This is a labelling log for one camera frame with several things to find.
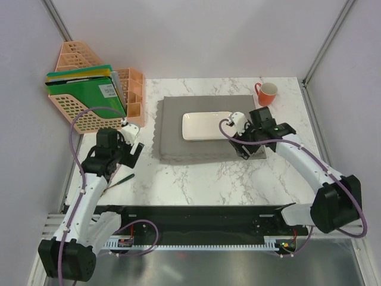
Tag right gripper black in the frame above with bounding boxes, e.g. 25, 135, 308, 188
229, 119, 263, 160

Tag grey placemat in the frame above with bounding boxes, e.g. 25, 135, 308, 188
152, 95, 255, 164

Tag gold fork green handle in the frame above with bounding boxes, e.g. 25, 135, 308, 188
101, 173, 135, 196

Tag white rectangular plate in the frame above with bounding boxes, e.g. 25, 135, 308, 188
182, 111, 231, 141

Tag orange mug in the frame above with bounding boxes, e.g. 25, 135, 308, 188
254, 82, 278, 107

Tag knife pink handle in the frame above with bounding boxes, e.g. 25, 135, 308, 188
108, 164, 121, 185

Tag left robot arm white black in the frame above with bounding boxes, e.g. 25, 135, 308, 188
38, 124, 144, 282

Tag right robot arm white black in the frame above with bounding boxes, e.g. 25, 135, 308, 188
221, 107, 367, 238

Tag peach file organizer rack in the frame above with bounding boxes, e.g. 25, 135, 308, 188
45, 41, 146, 133

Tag green folder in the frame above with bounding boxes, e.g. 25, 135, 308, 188
45, 77, 126, 117

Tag yellow folder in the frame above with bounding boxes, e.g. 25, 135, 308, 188
46, 65, 113, 81

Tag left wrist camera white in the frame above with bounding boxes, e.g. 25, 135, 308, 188
120, 123, 140, 146

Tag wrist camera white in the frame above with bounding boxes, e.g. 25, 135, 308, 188
120, 123, 140, 146
228, 112, 250, 135

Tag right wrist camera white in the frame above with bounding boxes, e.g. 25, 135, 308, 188
228, 112, 250, 135

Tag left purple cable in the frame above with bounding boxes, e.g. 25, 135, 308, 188
58, 106, 129, 286

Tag purple cable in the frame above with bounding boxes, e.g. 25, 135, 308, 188
58, 106, 129, 286
219, 119, 368, 259

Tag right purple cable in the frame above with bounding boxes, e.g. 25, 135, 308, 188
219, 119, 368, 259

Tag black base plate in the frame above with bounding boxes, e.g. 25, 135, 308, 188
95, 205, 308, 244

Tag white cable duct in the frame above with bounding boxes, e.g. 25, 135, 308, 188
101, 236, 279, 251

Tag aluminium rail profile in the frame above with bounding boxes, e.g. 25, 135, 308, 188
42, 214, 363, 239

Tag left aluminium frame post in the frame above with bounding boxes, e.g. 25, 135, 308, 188
41, 0, 73, 42

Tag aluminium frame post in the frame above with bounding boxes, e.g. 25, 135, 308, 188
301, 0, 357, 88
41, 0, 73, 42

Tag right aluminium frame post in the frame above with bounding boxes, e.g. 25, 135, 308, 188
301, 0, 357, 88

